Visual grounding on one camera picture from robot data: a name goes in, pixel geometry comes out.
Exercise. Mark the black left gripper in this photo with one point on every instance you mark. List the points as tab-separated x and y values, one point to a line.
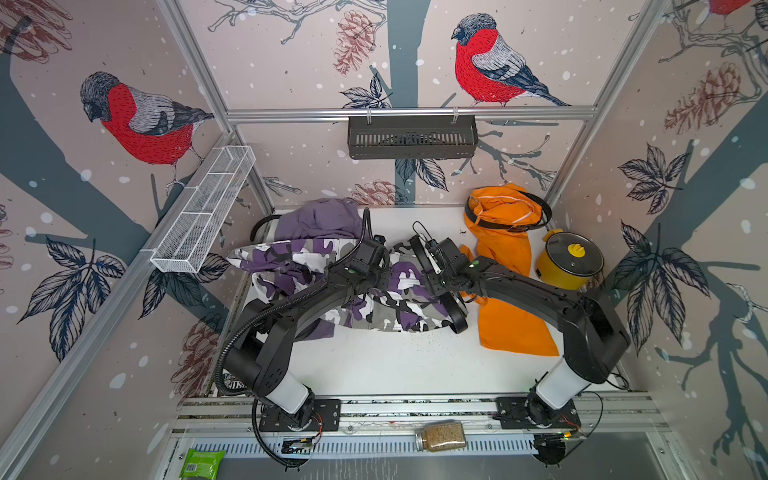
384	283

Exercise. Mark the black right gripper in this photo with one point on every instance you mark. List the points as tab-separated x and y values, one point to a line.
434	284

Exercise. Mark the purple camouflage trousers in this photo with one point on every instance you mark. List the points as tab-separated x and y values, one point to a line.
404	304

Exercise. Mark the black belt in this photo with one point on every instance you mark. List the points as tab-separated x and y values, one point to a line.
539	215
430	256
265	228

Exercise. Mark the lilac purple trousers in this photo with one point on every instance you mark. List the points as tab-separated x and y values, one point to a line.
310	236

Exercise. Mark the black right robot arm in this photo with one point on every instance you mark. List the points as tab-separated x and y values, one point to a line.
594	339

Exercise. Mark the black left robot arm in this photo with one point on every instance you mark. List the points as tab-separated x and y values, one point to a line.
255	358

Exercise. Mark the orange trousers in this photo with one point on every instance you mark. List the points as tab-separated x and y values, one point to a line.
510	302

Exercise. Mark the black belt on orange trousers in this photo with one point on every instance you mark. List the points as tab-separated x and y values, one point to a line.
539	215

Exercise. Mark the yellow cooking pot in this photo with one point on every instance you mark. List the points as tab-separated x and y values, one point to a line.
551	275

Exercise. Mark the jar of brown grains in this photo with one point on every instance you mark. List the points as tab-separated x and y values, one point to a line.
441	436

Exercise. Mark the green wipes packet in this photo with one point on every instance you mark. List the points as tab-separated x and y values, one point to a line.
201	465

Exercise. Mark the black hanging wire basket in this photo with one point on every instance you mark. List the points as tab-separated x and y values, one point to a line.
412	137

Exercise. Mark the white wire mesh shelf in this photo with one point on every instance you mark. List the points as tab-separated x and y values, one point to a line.
193	232

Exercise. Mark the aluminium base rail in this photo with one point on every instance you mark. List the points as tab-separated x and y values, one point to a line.
357	427

